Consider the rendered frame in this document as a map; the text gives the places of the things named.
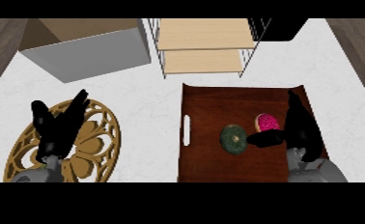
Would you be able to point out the golden ornate round trivet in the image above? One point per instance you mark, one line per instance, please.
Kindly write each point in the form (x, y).
(94, 144)

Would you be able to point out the dark green round squash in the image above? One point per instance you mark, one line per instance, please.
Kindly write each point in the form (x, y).
(232, 139)

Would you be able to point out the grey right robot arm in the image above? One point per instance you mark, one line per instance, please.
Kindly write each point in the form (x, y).
(310, 170)

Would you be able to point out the black appliance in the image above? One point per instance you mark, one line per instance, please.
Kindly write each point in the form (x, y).
(279, 28)

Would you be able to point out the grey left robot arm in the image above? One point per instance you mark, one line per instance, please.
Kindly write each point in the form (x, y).
(40, 171)

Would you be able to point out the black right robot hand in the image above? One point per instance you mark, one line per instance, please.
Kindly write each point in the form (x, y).
(298, 128)

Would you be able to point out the dark brown wooden tray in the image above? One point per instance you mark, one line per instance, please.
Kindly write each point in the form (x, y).
(213, 157)

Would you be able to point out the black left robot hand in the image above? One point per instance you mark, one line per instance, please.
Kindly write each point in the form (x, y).
(59, 128)

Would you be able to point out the grey open box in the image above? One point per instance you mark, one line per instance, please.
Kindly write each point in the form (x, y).
(90, 54)

